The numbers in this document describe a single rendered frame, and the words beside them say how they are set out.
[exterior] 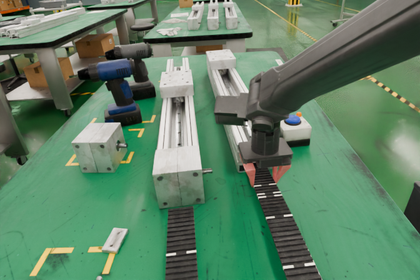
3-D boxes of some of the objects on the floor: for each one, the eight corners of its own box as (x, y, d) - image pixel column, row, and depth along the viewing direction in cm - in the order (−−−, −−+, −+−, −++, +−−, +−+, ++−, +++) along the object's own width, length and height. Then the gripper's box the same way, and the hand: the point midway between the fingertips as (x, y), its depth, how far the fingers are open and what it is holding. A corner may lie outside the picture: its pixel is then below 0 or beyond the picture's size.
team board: (329, 26, 611) (344, -81, 518) (347, 24, 624) (365, -82, 531) (387, 39, 485) (422, -101, 392) (409, 35, 498) (447, -101, 405)
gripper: (244, 135, 52) (244, 197, 59) (297, 130, 53) (290, 192, 60) (237, 119, 58) (238, 177, 65) (284, 114, 59) (280, 172, 66)
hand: (263, 181), depth 62 cm, fingers closed on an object, 5 cm apart
